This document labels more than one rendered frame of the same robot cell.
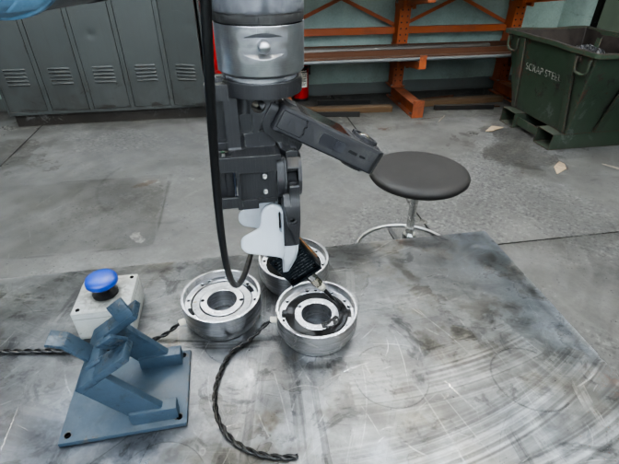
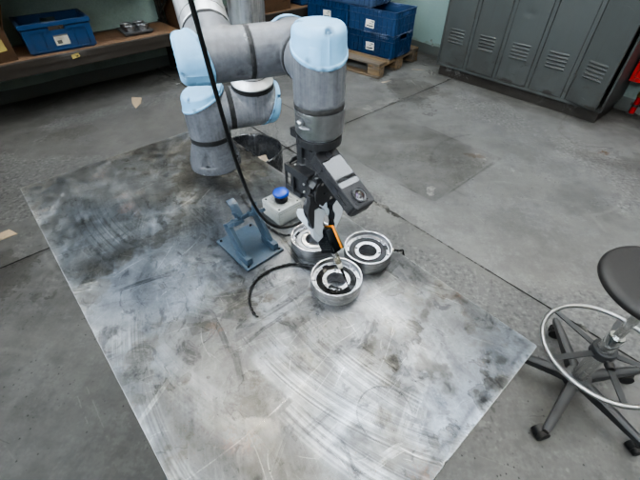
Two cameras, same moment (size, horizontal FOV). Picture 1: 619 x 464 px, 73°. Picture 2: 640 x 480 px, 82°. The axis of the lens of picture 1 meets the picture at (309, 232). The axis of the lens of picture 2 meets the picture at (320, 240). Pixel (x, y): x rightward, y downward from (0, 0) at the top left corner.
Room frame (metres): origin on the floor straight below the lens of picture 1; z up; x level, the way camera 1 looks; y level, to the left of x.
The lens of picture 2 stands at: (0.10, -0.41, 1.40)
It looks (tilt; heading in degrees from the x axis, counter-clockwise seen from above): 43 degrees down; 58
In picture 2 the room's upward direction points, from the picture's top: straight up
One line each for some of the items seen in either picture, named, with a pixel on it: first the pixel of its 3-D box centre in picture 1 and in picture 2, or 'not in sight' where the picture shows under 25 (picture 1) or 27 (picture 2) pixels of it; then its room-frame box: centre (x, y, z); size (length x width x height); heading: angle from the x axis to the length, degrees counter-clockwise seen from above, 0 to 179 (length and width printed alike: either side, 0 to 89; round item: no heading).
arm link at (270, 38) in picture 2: not in sight; (286, 48); (0.39, 0.14, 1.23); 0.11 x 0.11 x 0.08; 79
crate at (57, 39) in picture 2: not in sight; (54, 31); (0.06, 3.71, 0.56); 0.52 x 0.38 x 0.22; 6
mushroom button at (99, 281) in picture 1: (104, 290); (281, 198); (0.42, 0.27, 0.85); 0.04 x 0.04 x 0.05
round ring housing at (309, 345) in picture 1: (316, 318); (336, 282); (0.39, -0.01, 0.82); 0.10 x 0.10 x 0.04
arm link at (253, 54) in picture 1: (260, 50); (317, 121); (0.38, 0.04, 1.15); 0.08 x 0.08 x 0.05
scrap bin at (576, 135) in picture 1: (575, 87); not in sight; (3.25, -2.01, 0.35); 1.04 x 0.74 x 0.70; 9
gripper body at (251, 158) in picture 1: (257, 139); (316, 164); (0.38, 0.05, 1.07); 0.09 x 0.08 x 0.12; 101
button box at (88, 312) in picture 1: (105, 304); (280, 205); (0.41, 0.28, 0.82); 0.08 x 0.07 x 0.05; 99
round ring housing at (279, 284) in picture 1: (293, 267); (367, 252); (0.50, 0.02, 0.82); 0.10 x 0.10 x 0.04
